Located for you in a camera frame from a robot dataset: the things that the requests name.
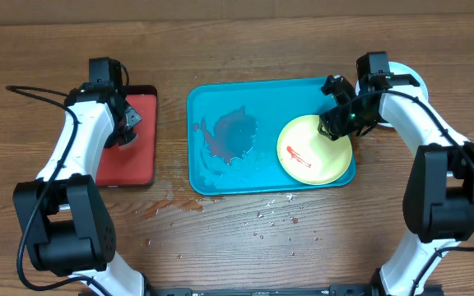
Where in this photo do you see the light blue plate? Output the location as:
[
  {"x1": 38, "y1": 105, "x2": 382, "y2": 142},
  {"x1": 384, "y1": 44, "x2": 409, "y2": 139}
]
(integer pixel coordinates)
[{"x1": 355, "y1": 61, "x2": 430, "y2": 128}]

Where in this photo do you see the yellow green plate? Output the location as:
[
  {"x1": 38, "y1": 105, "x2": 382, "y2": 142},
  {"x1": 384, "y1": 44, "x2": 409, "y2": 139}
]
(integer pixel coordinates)
[{"x1": 276, "y1": 115, "x2": 353, "y2": 186}]

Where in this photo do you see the dark green sponge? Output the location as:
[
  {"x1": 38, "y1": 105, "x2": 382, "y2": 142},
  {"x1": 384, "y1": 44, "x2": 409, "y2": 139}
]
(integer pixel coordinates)
[{"x1": 118, "y1": 132, "x2": 137, "y2": 150}]

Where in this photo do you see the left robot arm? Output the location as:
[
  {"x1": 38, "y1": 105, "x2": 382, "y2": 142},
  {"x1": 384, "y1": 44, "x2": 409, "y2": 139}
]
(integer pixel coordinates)
[{"x1": 12, "y1": 58, "x2": 151, "y2": 295}]

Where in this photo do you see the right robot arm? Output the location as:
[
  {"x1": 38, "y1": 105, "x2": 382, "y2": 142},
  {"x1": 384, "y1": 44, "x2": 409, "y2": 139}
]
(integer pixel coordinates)
[{"x1": 318, "y1": 52, "x2": 474, "y2": 296}]

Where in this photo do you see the dark red rectangular tray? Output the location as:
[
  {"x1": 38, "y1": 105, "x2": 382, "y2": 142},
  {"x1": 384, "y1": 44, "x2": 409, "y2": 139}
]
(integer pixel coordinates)
[{"x1": 95, "y1": 85, "x2": 158, "y2": 187}]

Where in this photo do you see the teal plastic tray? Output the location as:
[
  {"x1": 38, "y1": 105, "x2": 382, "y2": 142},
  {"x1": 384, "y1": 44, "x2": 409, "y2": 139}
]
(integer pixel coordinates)
[{"x1": 187, "y1": 77, "x2": 336, "y2": 196}]

